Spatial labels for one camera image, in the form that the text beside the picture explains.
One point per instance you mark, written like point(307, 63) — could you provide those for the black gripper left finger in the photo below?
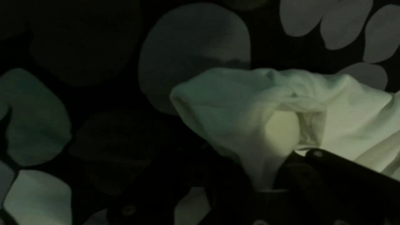
point(227, 179)

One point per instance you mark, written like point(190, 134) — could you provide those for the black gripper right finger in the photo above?
point(333, 175)

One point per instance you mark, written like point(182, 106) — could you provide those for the white towel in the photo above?
point(250, 108)

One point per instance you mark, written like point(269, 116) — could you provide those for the black polka dot bedspread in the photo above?
point(192, 45)

